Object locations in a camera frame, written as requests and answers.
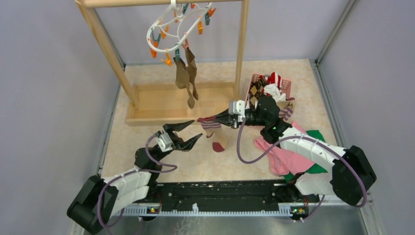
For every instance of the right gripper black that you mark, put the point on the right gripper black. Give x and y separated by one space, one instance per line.
224 118

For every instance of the wooden clothes rack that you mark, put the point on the wooden clothes rack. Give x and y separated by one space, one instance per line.
166 94

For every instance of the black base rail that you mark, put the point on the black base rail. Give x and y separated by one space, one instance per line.
225 198

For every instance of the white round clip hanger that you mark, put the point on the white round clip hanger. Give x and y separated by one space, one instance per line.
172 28

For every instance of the brown argyle sock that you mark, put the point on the brown argyle sock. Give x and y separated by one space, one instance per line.
255 92

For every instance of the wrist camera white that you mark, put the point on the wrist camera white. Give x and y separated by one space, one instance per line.
237 107
164 142

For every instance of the purple striped sock maroon cuff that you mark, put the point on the purple striped sock maroon cuff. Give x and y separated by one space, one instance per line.
214 130

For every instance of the purple striped tan sock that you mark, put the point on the purple striped tan sock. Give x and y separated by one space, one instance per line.
286 110

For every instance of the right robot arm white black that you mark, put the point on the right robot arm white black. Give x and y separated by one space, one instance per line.
349 174

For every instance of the red white striped sock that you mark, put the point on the red white striped sock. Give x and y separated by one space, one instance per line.
274 78

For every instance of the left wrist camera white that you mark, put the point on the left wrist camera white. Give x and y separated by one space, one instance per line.
164 142

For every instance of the pink plastic basket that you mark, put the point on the pink plastic basket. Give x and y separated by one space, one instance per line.
285 87

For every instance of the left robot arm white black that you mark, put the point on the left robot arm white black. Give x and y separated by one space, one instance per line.
100 198

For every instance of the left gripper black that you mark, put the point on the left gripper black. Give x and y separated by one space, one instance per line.
185 146

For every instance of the pink cloth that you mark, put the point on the pink cloth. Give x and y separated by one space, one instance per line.
282 162

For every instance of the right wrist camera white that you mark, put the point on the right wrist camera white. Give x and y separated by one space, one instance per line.
237 107

